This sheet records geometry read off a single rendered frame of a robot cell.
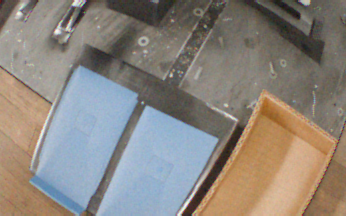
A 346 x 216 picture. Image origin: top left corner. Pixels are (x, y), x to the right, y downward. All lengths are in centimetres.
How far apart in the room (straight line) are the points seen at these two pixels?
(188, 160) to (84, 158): 10
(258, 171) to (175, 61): 14
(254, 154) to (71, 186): 19
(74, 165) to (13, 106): 12
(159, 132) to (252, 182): 11
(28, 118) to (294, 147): 30
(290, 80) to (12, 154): 33
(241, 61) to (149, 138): 12
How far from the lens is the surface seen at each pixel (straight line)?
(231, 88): 111
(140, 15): 111
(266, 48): 112
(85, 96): 108
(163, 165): 106
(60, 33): 104
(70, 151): 107
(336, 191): 110
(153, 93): 108
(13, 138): 111
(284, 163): 109
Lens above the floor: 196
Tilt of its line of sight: 75 degrees down
